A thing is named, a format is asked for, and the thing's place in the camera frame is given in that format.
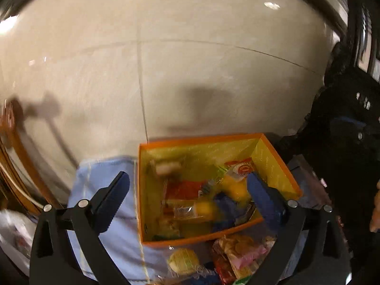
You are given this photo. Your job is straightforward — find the pink snack packet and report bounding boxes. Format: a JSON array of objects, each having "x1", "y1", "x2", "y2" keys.
[{"x1": 227, "y1": 242, "x2": 267, "y2": 270}]

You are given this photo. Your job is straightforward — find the dark carved wooden bench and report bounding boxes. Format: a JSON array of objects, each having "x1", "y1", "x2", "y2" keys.
[{"x1": 279, "y1": 0, "x2": 379, "y2": 277}]

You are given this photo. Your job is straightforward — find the person right hand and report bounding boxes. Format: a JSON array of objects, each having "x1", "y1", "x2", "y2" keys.
[{"x1": 370, "y1": 181, "x2": 380, "y2": 232}]

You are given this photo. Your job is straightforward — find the orange cardboard box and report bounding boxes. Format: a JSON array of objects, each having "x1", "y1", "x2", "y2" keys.
[{"x1": 137, "y1": 133, "x2": 302, "y2": 248}]

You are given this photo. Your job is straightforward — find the blue checked tablecloth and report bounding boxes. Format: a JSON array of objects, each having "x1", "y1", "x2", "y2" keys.
[{"x1": 68, "y1": 156, "x2": 172, "y2": 284}]

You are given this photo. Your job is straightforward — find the white plastic bag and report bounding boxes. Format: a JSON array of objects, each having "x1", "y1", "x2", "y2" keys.
[{"x1": 1, "y1": 210, "x2": 36, "y2": 276}]

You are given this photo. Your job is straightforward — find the blue cookie packet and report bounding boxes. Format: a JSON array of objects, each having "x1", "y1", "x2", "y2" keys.
[{"x1": 212, "y1": 192, "x2": 256, "y2": 232}]

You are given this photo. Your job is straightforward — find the round white bun packet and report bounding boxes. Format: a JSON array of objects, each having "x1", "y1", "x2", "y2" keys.
[{"x1": 167, "y1": 248, "x2": 200, "y2": 276}]

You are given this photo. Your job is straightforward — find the carved brown wooden chair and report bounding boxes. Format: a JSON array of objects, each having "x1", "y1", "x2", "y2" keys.
[{"x1": 1, "y1": 98, "x2": 62, "y2": 216}]

